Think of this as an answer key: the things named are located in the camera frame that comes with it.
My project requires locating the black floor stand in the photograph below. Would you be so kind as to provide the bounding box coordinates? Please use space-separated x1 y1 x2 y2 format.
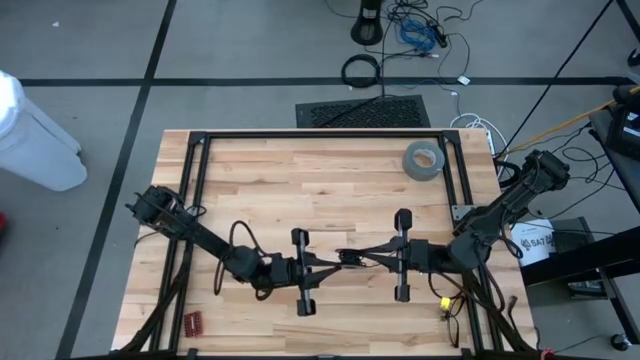
350 0 385 47

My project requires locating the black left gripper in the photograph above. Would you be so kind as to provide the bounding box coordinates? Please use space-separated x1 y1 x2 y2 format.
269 227 347 318

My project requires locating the coiled black floor cable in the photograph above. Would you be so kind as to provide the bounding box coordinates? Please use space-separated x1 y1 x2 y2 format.
341 53 383 90

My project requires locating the dark equipment cart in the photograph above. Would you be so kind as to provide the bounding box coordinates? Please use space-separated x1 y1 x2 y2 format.
589 84 640 212

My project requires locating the blue coiled cable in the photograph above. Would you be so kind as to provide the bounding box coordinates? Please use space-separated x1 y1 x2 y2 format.
399 19 438 52

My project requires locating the red screw bit box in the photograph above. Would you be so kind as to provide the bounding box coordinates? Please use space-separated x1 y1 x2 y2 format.
183 310 205 339

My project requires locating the black cable with yellow tag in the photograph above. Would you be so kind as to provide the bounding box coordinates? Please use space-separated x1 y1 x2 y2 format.
426 271 470 315

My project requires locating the black power strip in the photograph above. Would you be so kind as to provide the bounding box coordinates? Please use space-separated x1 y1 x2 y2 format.
428 22 449 49

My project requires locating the black aluminium table frame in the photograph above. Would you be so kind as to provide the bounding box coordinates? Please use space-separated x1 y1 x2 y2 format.
113 128 541 360

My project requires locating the short black cable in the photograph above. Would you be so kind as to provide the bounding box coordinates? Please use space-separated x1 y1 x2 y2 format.
506 295 519 332

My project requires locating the small black cable loop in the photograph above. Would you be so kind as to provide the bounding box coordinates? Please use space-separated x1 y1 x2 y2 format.
441 295 467 349

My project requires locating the black floor vent grate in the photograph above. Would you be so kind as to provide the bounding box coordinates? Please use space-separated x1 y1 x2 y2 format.
295 94 431 129

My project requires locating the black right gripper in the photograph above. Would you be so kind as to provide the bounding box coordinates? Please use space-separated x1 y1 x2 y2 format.
356 208 432 304

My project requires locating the white floor cable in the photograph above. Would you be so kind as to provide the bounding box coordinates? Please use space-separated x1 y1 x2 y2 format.
449 113 509 157

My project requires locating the black cord spool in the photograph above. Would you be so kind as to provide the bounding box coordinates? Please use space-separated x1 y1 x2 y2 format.
333 248 369 270

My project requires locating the black diagonal rig pole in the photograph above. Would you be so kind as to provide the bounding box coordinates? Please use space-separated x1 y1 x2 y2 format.
499 0 615 157

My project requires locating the white cylindrical bin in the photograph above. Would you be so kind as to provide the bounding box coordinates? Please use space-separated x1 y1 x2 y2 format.
0 69 89 193

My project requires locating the grey duct tape roll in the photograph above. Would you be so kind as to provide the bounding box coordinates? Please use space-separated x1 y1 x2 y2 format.
402 140 446 182

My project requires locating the black table beam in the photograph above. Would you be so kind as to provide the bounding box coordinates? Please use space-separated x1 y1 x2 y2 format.
519 225 640 287

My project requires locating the white printed paper sheet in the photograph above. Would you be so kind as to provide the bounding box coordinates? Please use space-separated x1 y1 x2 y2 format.
509 218 558 268

